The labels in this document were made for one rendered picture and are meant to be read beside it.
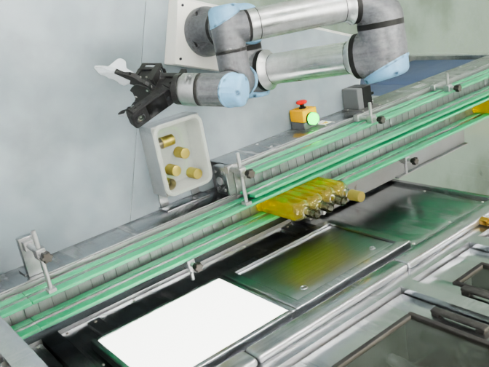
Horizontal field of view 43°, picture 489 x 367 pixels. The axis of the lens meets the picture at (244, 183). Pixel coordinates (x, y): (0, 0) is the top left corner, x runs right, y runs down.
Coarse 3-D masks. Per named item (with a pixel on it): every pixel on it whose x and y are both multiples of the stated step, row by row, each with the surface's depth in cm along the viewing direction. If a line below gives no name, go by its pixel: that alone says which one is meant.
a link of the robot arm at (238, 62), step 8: (216, 56) 145; (224, 56) 142; (232, 56) 142; (240, 56) 143; (224, 64) 143; (232, 64) 143; (240, 64) 143; (248, 64) 145; (240, 72) 143; (248, 72) 145; (248, 80) 144; (256, 80) 149
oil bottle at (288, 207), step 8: (272, 200) 194; (280, 200) 192; (288, 200) 191; (296, 200) 189; (304, 200) 188; (264, 208) 199; (272, 208) 195; (280, 208) 192; (288, 208) 189; (296, 208) 186; (280, 216) 194; (288, 216) 190; (296, 216) 187; (304, 216) 187
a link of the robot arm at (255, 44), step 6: (240, 6) 170; (246, 6) 171; (252, 6) 172; (210, 30) 177; (210, 36) 179; (246, 42) 171; (252, 42) 172; (258, 42) 174; (252, 48) 173; (258, 48) 175
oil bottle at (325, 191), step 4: (304, 184) 202; (308, 184) 201; (312, 184) 200; (316, 184) 200; (300, 188) 200; (304, 188) 199; (308, 188) 198; (312, 188) 197; (316, 188) 197; (320, 188) 196; (324, 188) 195; (328, 188) 195; (332, 188) 195; (320, 192) 193; (324, 192) 192; (328, 192) 192; (332, 192) 193; (324, 196) 192; (328, 196) 192; (324, 200) 193; (328, 200) 192
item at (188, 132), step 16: (160, 128) 181; (176, 128) 192; (192, 128) 192; (176, 144) 193; (192, 144) 195; (160, 160) 182; (176, 160) 194; (192, 160) 198; (208, 160) 193; (176, 176) 195; (208, 176) 194; (176, 192) 187
